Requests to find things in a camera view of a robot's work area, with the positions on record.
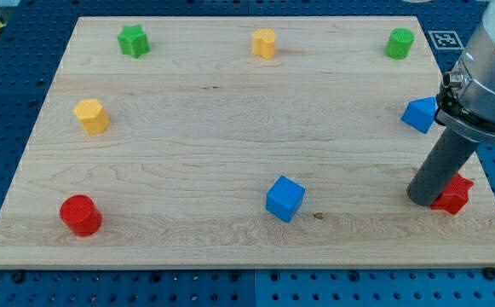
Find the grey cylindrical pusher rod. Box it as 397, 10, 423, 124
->
406, 128, 479, 206

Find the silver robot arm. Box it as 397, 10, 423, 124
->
406, 0, 495, 206

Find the red star block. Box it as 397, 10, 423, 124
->
430, 173, 474, 215

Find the green star block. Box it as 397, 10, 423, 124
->
118, 24, 151, 58

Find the blue pentagon block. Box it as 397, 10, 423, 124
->
401, 96, 436, 134

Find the fiducial marker tag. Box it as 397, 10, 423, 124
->
429, 30, 464, 50

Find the green cylinder block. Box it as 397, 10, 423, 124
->
385, 27, 415, 60

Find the blue cube block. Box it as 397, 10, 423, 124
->
266, 176, 305, 223

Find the wooden board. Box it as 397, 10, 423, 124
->
0, 16, 495, 270

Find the yellow hexagon block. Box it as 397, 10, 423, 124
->
73, 99, 110, 135

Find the red cylinder block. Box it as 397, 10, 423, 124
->
59, 194, 103, 237

